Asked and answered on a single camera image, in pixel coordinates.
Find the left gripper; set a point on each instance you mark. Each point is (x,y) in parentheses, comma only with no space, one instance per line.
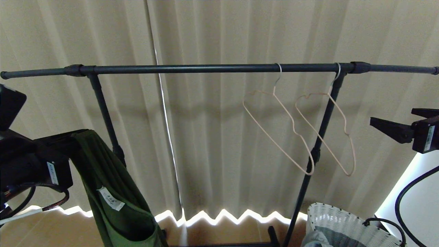
(34,171)

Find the pink clothes hanger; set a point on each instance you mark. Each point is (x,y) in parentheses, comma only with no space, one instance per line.
(330,90)
(274,91)

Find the white laundry basket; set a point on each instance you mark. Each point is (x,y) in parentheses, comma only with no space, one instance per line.
(336,219)

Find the black clothes rack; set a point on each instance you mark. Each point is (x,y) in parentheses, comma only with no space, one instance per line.
(205,69)

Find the pale grey garment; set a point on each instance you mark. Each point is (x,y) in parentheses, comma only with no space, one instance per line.
(313,240)

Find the beige curtain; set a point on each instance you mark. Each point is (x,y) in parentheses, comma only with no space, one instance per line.
(219,137)

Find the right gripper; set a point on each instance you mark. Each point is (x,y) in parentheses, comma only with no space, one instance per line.
(420,137)

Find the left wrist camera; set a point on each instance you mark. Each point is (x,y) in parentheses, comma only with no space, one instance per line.
(10,106)

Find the green printed shirt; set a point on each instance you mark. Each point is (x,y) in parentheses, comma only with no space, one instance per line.
(109,185)

